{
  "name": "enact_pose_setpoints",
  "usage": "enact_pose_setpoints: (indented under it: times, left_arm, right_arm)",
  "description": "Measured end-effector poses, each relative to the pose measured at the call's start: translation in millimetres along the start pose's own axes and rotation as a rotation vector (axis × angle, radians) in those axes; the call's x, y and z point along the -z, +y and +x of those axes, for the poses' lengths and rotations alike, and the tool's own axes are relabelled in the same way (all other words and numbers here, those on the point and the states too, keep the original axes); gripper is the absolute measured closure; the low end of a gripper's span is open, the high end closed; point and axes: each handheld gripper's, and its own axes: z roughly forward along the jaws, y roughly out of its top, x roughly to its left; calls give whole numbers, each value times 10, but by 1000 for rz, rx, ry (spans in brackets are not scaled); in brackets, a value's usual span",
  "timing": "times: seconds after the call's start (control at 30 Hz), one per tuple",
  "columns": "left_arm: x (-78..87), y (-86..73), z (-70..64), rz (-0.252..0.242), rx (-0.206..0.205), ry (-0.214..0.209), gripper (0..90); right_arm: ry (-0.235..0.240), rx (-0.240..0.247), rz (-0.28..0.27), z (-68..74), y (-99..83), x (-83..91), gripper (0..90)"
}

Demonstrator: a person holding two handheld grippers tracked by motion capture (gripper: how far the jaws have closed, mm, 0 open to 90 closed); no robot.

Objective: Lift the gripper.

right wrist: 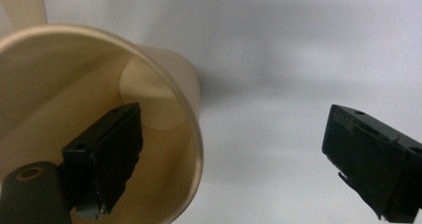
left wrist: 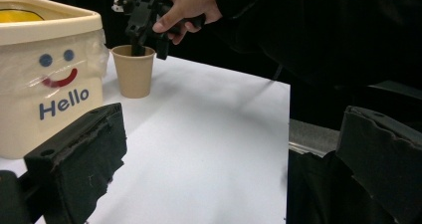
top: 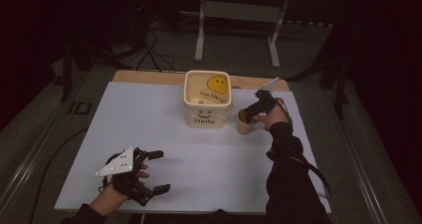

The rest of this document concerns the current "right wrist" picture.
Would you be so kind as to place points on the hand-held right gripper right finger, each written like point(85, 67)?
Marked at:
point(371, 157)

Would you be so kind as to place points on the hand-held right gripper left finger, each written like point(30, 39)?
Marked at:
point(109, 151)

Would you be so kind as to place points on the beige paper cup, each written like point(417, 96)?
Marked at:
point(59, 94)
point(23, 5)

